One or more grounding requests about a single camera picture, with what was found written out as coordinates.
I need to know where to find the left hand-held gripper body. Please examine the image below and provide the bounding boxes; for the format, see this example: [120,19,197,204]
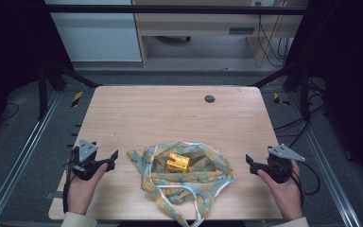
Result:
[70,139,109,182]

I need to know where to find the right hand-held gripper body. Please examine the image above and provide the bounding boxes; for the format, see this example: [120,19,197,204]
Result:
[256,143,306,184]

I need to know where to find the yellow box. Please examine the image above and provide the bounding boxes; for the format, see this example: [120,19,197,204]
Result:
[165,152,191,174]

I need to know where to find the fruit print cloth bag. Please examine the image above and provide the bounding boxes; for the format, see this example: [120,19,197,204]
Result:
[126,140,236,227]

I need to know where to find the person's right hand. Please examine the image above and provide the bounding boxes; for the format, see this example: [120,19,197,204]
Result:
[256,159,304,221]

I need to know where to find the person's left hand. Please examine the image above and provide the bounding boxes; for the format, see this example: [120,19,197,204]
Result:
[66,162,109,217]

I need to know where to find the yellow black hazard tape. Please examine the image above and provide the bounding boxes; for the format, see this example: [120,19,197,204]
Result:
[71,91,84,108]
[272,92,291,107]

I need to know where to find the black metal stand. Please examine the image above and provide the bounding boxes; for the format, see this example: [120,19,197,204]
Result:
[251,58,314,123]
[37,60,103,121]

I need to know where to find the white cabinet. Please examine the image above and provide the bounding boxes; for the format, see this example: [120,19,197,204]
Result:
[43,0,143,62]

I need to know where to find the black crossbar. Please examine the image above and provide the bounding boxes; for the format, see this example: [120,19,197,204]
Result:
[43,4,310,16]

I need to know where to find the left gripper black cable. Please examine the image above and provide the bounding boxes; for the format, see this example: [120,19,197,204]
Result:
[61,148,80,215]

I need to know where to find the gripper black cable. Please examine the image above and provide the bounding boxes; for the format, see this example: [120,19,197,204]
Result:
[291,160,322,209]
[61,148,80,215]

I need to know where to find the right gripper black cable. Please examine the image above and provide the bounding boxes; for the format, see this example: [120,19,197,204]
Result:
[291,160,322,209]

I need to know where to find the black floor cables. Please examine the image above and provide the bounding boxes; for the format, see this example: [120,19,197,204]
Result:
[273,77,329,149]

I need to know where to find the aluminium floor rail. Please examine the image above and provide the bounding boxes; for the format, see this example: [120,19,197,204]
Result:
[287,93,363,227]
[0,91,61,227]

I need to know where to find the thin black floor cable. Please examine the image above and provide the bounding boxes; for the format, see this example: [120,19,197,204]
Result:
[0,102,21,123]

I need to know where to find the black hanging cables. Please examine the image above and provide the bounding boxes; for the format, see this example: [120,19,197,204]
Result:
[255,1,293,67]

